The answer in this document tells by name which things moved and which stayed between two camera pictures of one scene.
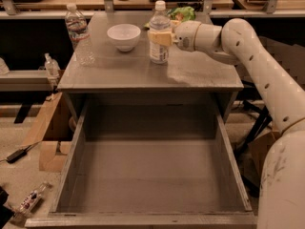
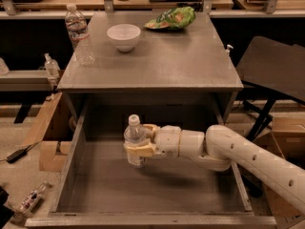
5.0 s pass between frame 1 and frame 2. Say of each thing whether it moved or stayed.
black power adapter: stayed
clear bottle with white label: moved
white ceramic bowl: stayed
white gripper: moved
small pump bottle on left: stayed
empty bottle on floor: stayed
